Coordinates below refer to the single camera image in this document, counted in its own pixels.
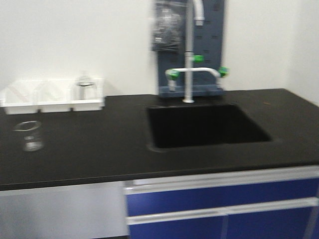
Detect clear glass beaker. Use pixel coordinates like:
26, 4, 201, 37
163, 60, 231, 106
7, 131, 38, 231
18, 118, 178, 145
13, 120, 44, 152

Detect black lab sink basin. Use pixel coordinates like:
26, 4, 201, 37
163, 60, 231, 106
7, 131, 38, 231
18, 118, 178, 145
147, 104, 272, 149

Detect blue cabinet drawer front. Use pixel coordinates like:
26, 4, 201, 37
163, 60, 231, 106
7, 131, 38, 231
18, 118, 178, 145
124, 166, 319, 216

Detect clear glass flask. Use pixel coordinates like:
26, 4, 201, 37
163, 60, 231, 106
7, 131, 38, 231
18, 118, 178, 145
75, 71, 97, 100

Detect blue-grey drying pegboard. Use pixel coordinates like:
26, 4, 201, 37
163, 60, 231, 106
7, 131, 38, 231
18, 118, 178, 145
156, 0, 225, 98

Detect plastic bag of pegs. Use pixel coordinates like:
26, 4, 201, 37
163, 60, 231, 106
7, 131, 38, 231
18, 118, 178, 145
151, 0, 186, 52

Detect grey cabinet side panel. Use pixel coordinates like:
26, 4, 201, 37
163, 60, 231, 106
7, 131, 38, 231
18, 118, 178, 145
0, 182, 129, 239

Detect white lab faucet green knobs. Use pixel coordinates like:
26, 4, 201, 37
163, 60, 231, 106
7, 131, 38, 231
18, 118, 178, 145
165, 0, 229, 103

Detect white plastic divided tray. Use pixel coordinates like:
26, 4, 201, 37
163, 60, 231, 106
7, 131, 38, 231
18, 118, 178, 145
0, 78, 105, 115

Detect blue lower cabinet door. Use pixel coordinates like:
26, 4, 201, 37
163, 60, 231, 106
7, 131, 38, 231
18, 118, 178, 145
127, 197, 319, 239

